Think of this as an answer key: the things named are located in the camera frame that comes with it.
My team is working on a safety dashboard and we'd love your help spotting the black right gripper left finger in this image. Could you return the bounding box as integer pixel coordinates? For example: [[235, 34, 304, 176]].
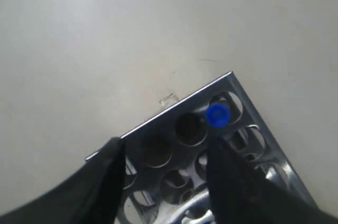
[[1, 137, 126, 223]]

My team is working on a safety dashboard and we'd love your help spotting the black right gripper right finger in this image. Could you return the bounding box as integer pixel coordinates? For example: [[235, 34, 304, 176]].
[[206, 137, 337, 223]]

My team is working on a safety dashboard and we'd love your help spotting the blue-capped tube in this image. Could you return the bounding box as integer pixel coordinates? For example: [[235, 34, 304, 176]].
[[205, 102, 231, 132]]

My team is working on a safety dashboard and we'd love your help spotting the stainless steel test tube rack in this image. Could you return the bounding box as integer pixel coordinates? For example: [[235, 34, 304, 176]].
[[84, 71, 323, 224]]

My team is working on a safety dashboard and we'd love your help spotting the clear tape piece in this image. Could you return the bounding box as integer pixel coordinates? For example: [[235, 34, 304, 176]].
[[159, 93, 180, 109]]

